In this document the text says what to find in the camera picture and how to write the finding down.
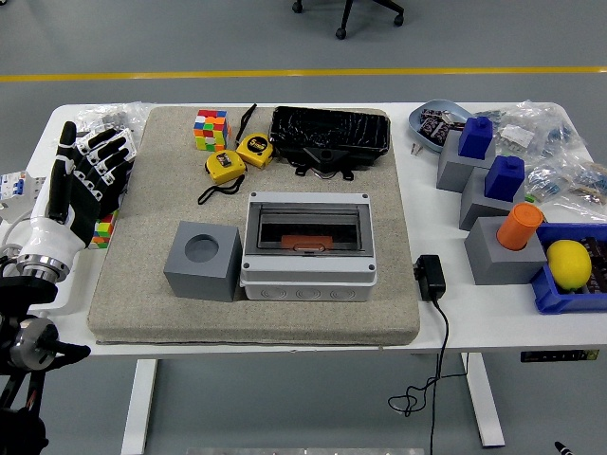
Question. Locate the clear plastic parts bag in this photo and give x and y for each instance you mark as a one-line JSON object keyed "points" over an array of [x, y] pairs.
{"points": [[104, 114], [571, 185], [543, 128]]}

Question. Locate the yellow lemon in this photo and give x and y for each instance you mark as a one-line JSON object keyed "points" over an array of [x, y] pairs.
{"points": [[569, 264]]}

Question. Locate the blue-grey dish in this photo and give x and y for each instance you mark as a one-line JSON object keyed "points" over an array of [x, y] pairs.
{"points": [[416, 124]]}

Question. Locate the black office chair base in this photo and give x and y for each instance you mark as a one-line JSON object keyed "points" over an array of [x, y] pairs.
{"points": [[348, 14]]}

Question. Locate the black plastic tray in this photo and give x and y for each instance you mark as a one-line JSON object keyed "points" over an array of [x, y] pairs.
{"points": [[332, 125]]}

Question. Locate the white circuit breaker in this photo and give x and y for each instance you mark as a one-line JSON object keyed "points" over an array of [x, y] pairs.
{"points": [[14, 185]]}

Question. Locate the grey block with round hole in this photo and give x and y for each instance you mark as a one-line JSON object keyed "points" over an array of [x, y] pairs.
{"points": [[493, 265], [199, 284]]}

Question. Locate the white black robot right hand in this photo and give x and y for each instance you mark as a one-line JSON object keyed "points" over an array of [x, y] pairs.
{"points": [[563, 449]]}

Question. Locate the yellow tape measure 5m print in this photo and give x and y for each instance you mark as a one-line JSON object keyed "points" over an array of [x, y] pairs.
{"points": [[255, 149]]}

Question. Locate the grey electrical box clear lid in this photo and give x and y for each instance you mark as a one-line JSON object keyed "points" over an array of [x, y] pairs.
{"points": [[308, 275]]}

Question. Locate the large colourful puzzle cube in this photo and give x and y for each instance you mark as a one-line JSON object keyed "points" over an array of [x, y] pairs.
{"points": [[211, 130]]}

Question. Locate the yellow tape measure with sticker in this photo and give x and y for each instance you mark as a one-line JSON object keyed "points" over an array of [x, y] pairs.
{"points": [[225, 166]]}

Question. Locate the blue bottle-shaped block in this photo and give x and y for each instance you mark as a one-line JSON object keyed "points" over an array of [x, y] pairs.
{"points": [[504, 182], [475, 140]]}

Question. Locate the small metal screws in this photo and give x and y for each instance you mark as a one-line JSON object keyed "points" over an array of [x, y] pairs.
{"points": [[417, 149]]}

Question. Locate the grey-brown mat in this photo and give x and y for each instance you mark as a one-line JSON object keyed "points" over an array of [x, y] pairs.
{"points": [[284, 322]]}

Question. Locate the orange cylinder battery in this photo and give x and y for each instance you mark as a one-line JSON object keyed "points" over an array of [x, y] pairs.
{"points": [[303, 240], [519, 228]]}

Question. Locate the blue plastic bin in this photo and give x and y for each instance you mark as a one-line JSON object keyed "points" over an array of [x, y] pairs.
{"points": [[557, 303]]}

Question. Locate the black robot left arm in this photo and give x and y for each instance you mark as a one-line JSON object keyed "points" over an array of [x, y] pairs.
{"points": [[23, 289]]}

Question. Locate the grey block holder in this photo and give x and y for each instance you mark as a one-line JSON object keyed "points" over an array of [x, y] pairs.
{"points": [[450, 170], [474, 204]]}

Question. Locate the black triangular mount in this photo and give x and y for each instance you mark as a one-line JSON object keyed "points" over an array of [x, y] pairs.
{"points": [[325, 155]]}

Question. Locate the small colourful puzzle cube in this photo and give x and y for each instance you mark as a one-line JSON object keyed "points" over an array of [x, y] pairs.
{"points": [[104, 232]]}

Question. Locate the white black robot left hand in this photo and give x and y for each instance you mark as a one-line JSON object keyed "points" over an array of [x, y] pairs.
{"points": [[52, 237]]}

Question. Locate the small green terminal block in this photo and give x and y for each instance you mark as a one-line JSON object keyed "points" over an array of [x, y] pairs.
{"points": [[531, 197]]}

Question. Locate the white table leg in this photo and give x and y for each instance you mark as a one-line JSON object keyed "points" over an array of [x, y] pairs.
{"points": [[483, 403], [138, 405]]}

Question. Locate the dark patterned snack packet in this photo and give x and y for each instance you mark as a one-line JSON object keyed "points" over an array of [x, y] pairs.
{"points": [[441, 132], [597, 277], [429, 125]]}

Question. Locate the table control panel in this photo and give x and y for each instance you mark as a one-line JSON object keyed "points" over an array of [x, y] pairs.
{"points": [[557, 356]]}

